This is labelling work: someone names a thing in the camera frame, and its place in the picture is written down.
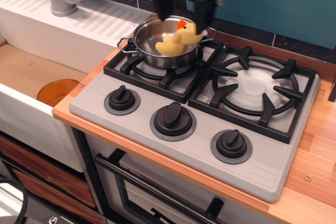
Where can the yellow stuffed duck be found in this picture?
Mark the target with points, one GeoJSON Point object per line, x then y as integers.
{"type": "Point", "coordinates": [177, 44]}

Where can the stainless steel pot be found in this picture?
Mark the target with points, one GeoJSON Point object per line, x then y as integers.
{"type": "Point", "coordinates": [151, 31]}

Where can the black left stove knob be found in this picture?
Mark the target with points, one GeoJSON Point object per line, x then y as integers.
{"type": "Point", "coordinates": [122, 101]}

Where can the black stove knob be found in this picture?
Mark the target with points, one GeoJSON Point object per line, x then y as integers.
{"type": "Point", "coordinates": [122, 101]}
{"type": "Point", "coordinates": [173, 122]}
{"type": "Point", "coordinates": [231, 147]}

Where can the black middle stove knob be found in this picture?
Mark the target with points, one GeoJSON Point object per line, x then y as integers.
{"type": "Point", "coordinates": [173, 122]}

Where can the grey toy stove top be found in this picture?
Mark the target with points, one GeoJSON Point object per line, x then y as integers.
{"type": "Point", "coordinates": [262, 175]}

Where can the black right stove knob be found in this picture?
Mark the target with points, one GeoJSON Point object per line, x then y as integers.
{"type": "Point", "coordinates": [231, 147]}

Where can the black left burner grate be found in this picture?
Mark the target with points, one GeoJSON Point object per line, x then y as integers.
{"type": "Point", "coordinates": [175, 84]}

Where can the black burner grate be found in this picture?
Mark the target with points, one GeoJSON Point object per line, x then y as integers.
{"type": "Point", "coordinates": [175, 84]}
{"type": "Point", "coordinates": [257, 92]}

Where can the black right burner grate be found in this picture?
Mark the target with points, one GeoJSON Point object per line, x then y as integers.
{"type": "Point", "coordinates": [257, 92]}

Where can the white toy sink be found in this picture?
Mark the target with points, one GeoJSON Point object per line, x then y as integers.
{"type": "Point", "coordinates": [38, 48]}

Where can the orange plastic plate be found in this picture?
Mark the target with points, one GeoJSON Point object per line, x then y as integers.
{"type": "Point", "coordinates": [52, 93]}

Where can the toy oven door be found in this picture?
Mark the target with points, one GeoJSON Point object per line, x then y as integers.
{"type": "Point", "coordinates": [139, 206]}

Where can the wooden drawer fronts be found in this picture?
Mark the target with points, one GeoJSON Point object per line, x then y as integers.
{"type": "Point", "coordinates": [50, 180]}

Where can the black oven door handle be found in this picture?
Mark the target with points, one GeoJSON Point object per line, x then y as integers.
{"type": "Point", "coordinates": [112, 164]}

